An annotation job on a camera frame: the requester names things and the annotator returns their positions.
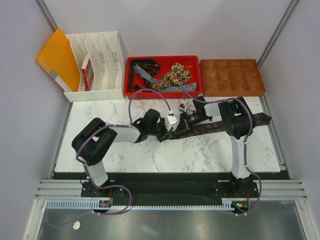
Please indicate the white file organizer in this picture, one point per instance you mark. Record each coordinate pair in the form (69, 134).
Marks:
(107, 60)

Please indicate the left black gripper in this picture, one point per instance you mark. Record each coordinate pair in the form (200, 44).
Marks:
(166, 135)

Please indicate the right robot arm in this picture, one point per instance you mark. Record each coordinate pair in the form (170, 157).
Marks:
(232, 116)

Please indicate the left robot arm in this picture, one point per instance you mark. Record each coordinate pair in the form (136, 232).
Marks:
(93, 142)

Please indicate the floral beige green tie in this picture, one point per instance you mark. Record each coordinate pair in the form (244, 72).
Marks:
(173, 79)

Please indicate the red book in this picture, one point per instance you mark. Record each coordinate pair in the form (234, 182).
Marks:
(87, 72)

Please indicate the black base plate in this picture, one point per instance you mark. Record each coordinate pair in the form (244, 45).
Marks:
(216, 185)

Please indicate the grey cable duct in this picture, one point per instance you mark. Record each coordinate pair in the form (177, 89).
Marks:
(96, 204)

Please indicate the brown blue patterned tie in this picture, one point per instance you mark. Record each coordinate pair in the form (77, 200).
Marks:
(261, 119)

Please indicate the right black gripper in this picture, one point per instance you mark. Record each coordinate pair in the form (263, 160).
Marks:
(185, 125)

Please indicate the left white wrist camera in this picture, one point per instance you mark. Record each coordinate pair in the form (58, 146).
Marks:
(171, 122)

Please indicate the black dark tie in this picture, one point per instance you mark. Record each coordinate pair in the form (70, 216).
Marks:
(150, 66)

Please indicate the orange folder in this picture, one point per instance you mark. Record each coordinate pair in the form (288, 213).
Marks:
(57, 59)

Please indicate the aluminium frame rail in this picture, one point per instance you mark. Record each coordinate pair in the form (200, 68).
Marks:
(271, 190)

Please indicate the light blue paisley tie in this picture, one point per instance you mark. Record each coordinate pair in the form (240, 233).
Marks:
(187, 86)

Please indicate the orange compartment tray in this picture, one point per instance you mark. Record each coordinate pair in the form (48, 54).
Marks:
(231, 78)

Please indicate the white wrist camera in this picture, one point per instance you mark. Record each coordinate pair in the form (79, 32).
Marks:
(171, 122)
(183, 106)

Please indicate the white crumpled paper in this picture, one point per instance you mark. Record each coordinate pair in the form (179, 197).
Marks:
(76, 225)

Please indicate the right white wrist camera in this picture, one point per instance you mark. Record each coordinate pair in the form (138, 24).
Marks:
(183, 106)

